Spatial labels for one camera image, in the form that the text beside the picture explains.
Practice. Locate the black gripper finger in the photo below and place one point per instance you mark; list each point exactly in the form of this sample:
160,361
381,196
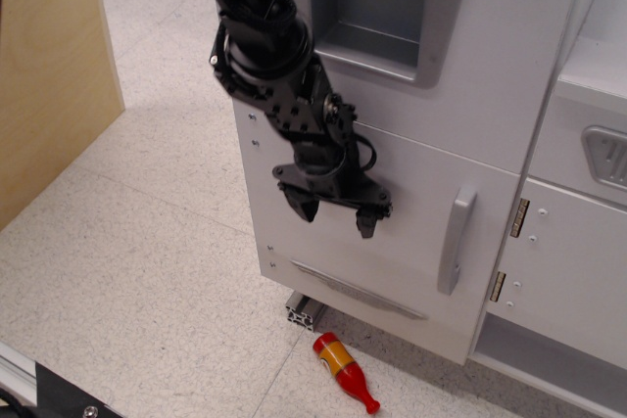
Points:
366,219
302,203

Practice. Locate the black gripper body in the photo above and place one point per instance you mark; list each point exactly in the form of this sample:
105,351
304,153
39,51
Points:
346,184

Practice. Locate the white low fridge door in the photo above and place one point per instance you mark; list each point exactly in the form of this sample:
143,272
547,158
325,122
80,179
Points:
389,280

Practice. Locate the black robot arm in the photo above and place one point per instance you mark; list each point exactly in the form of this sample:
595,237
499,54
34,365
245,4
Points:
264,56

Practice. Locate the aluminium extrusion foot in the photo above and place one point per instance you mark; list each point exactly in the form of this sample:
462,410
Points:
304,311

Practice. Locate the red orange toy bottle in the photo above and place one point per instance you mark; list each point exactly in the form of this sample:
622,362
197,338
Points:
345,370

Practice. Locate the lower metal hinge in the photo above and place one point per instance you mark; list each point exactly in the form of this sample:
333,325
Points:
497,286

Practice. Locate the metal hinge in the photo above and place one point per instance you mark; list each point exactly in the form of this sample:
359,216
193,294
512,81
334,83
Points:
519,218
497,286

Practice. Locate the upper metal hinge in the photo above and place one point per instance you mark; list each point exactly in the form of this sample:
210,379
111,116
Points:
519,218

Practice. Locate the white toy kitchen cabinet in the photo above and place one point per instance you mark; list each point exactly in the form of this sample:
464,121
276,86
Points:
508,83

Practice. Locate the white right cabinet door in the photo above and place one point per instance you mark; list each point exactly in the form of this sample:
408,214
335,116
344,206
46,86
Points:
566,272

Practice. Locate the light wooden panel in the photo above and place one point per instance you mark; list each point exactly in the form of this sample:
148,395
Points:
59,91

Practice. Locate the grey fridge door handle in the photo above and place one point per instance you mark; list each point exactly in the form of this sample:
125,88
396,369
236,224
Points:
448,269

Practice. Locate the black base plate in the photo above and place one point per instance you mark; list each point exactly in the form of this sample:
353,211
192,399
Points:
57,397

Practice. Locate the aluminium rail bottom left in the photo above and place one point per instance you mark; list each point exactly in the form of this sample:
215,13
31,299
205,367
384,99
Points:
18,375

